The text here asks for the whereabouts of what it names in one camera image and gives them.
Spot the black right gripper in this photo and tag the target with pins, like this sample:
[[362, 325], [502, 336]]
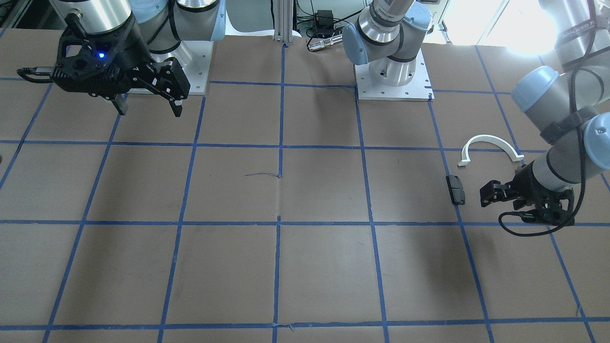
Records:
[[136, 58]]

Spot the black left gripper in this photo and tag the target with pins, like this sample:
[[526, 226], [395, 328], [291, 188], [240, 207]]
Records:
[[523, 184]]

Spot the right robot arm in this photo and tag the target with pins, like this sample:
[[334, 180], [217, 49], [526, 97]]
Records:
[[163, 23]]

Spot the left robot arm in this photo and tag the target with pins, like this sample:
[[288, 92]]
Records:
[[411, 148]]

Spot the black brake pad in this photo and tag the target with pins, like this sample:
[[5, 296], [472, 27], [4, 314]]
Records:
[[456, 190]]

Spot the black power supply box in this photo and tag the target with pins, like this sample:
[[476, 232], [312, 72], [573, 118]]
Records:
[[323, 18]]

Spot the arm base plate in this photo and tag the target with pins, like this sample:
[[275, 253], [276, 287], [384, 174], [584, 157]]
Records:
[[388, 80], [195, 59]]

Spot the aluminium frame post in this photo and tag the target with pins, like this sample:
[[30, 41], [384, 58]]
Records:
[[283, 16]]

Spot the silver cable connector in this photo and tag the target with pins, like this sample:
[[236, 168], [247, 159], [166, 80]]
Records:
[[325, 43]]

